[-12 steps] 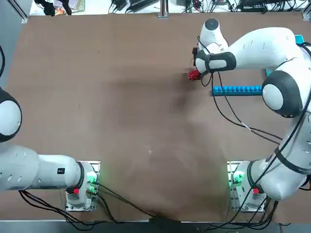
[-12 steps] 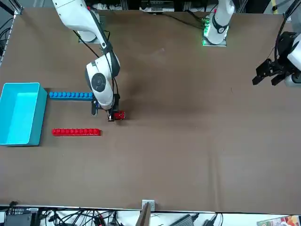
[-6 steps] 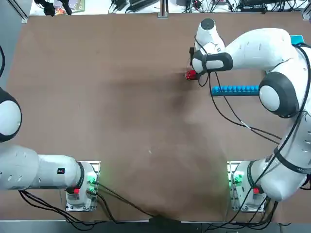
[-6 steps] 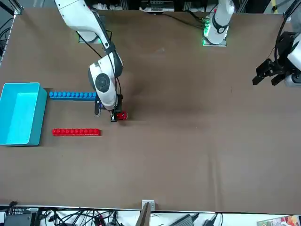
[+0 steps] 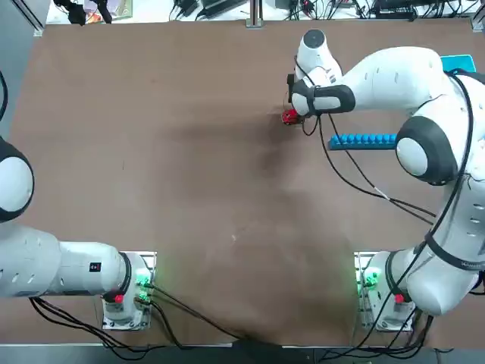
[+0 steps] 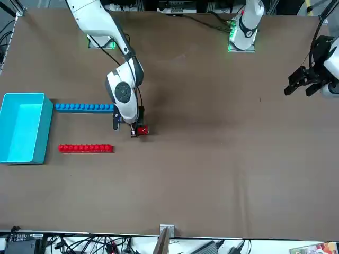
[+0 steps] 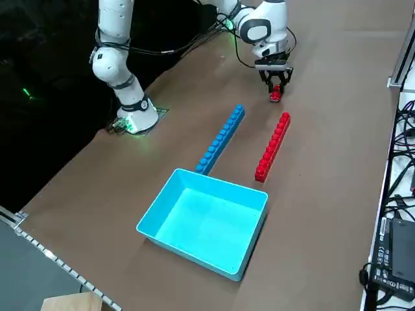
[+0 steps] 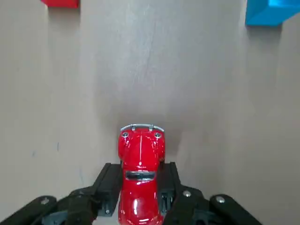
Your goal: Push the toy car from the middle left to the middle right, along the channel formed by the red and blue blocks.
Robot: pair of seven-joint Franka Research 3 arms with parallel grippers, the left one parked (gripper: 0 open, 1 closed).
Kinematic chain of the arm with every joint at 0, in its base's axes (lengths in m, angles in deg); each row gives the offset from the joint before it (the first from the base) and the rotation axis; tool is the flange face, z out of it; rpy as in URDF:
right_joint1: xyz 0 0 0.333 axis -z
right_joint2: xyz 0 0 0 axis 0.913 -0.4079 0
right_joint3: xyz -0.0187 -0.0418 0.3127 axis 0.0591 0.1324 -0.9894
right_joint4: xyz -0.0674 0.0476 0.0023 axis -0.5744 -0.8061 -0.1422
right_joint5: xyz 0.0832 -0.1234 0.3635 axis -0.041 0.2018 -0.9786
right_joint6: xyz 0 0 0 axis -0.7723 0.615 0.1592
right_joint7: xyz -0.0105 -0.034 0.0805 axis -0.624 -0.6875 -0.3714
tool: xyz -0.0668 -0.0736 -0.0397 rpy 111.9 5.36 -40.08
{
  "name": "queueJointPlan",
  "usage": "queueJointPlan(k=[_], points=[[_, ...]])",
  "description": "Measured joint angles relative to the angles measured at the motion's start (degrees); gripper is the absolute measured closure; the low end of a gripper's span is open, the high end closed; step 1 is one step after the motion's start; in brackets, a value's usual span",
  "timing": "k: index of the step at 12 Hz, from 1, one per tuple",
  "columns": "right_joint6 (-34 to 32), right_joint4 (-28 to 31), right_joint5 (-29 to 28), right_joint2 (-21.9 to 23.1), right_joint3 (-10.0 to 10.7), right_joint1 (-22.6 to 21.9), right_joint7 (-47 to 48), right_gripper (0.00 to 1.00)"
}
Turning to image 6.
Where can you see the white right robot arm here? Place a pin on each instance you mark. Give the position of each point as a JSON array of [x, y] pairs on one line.
[[124, 92]]

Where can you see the red building block row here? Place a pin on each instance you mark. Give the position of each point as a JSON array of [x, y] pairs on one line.
[[86, 149]]

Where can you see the red toy car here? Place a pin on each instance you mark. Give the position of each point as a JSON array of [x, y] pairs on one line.
[[143, 131]]

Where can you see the cyan plastic bin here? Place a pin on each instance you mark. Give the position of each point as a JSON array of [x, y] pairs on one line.
[[23, 129]]

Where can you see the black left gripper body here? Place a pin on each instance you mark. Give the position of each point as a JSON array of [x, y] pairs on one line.
[[319, 58]]

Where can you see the blue building block row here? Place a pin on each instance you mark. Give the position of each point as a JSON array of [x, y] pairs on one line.
[[84, 108]]

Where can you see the grey power adapter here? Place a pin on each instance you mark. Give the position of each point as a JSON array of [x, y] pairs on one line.
[[208, 247]]

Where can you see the aluminium camera stand post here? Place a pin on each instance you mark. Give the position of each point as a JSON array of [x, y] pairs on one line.
[[167, 229]]

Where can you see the silver slotted table edge rail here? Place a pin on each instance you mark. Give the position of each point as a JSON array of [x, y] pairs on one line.
[[10, 39]]

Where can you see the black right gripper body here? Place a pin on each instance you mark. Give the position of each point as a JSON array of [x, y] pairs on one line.
[[141, 116]]

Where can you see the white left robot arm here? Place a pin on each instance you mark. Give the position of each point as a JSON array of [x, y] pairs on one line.
[[246, 29]]

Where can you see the colourful printed packet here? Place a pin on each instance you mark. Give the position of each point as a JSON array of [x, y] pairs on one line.
[[312, 249]]

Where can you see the grey control box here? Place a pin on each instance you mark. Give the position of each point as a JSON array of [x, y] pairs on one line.
[[176, 6]]

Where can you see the black plug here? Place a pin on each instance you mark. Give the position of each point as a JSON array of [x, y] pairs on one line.
[[235, 248]]

